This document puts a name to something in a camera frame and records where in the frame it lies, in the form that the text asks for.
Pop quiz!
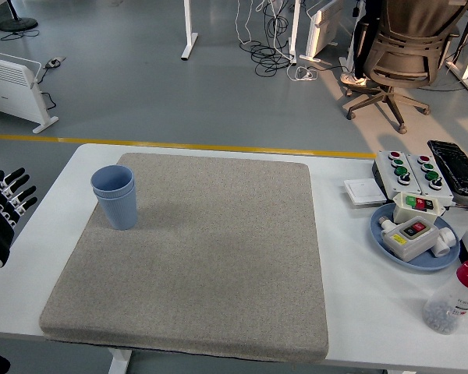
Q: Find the blue plate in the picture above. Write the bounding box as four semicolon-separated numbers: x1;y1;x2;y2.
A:
369;202;462;272

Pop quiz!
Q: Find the white pipe fitting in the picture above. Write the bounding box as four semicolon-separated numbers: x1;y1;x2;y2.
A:
431;225;459;259

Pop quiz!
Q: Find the red-capped bottle of screws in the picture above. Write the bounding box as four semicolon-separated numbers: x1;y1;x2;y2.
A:
421;259;468;335

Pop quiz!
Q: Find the black plastic tray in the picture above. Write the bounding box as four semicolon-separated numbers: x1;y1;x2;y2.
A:
427;139;468;197

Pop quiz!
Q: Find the white table leg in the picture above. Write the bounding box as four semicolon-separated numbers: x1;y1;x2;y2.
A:
108;348;133;374

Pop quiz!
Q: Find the black fan stand base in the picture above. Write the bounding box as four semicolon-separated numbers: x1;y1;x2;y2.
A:
0;0;39;33

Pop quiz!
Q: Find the white panel heater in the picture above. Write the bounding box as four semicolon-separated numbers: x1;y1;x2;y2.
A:
0;49;59;135
299;0;344;63

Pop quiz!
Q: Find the white desk leg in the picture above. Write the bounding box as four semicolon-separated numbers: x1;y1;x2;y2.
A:
286;0;301;65
444;54;468;97
180;0;200;61

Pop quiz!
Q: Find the beige mesh office chair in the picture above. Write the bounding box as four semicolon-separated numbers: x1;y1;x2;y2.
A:
342;0;468;134

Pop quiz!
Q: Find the seated person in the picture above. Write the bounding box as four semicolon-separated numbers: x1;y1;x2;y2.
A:
339;0;383;87

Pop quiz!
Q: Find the blue ribbed cup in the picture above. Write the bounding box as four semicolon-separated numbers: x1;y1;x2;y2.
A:
92;182;138;231
90;164;136;196

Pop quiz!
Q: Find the grey-brown mat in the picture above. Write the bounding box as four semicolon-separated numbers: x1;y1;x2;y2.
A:
38;152;329;363

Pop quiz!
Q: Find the white flat wall switch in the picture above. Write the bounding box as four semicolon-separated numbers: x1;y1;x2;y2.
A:
342;178;388;206

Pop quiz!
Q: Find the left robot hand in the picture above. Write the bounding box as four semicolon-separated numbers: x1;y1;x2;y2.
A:
0;167;38;282

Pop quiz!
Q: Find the white switch box yellow label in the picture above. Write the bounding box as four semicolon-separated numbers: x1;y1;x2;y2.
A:
378;215;440;261

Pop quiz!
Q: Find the black cable bundle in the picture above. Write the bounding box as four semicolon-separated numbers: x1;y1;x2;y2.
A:
239;0;297;77

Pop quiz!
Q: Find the white four-button control box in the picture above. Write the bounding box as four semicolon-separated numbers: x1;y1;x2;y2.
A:
375;150;424;202
406;153;455;206

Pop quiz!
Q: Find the white green-red button switch box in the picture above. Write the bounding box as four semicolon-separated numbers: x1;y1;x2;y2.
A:
392;192;445;225

